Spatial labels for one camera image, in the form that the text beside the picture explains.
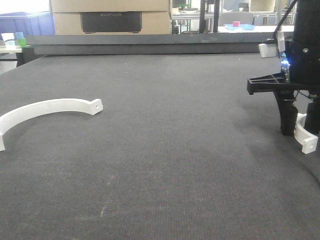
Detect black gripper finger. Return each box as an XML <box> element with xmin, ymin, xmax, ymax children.
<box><xmin>304</xmin><ymin>97</ymin><xmax>320</xmax><ymax>135</ymax></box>
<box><xmin>274</xmin><ymin>91</ymin><xmax>298</xmax><ymax>136</ymax></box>

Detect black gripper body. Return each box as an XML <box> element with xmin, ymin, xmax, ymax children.
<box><xmin>247</xmin><ymin>40</ymin><xmax>320</xmax><ymax>95</ymax></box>

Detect black vertical metal post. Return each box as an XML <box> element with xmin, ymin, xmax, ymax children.
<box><xmin>198</xmin><ymin>0</ymin><xmax>206</xmax><ymax>34</ymax></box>

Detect blue plastic crate far left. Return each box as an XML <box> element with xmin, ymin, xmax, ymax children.
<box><xmin>0</xmin><ymin>11</ymin><xmax>55</xmax><ymax>36</ymax></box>

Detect large white pipe clamp half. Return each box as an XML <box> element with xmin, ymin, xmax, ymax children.
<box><xmin>0</xmin><ymin>98</ymin><xmax>104</xmax><ymax>151</ymax></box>

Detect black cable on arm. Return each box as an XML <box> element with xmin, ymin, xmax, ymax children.
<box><xmin>272</xmin><ymin>0</ymin><xmax>299</xmax><ymax>38</ymax></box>

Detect cardboard box with black print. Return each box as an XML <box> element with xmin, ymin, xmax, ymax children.
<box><xmin>49</xmin><ymin>0</ymin><xmax>172</xmax><ymax>35</ymax></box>

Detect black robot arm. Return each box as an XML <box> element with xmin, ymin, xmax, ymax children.
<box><xmin>247</xmin><ymin>0</ymin><xmax>320</xmax><ymax>136</ymax></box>

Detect blue shallow tray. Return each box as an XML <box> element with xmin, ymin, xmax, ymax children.
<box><xmin>224</xmin><ymin>24</ymin><xmax>255</xmax><ymax>31</ymax></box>

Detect dark raised table edge board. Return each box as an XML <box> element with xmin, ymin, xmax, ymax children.
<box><xmin>26</xmin><ymin>32</ymin><xmax>273</xmax><ymax>56</ymax></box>

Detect small white PVC pipe clamp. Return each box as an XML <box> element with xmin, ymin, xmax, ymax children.
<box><xmin>293</xmin><ymin>113</ymin><xmax>319</xmax><ymax>154</ymax></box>

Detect blue and green small blocks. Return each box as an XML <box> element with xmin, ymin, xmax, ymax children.
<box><xmin>14</xmin><ymin>32</ymin><xmax>27</xmax><ymax>48</ymax></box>

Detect red cube on blue tray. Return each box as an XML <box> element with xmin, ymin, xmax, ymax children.
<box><xmin>232</xmin><ymin>21</ymin><xmax>240</xmax><ymax>27</ymax></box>

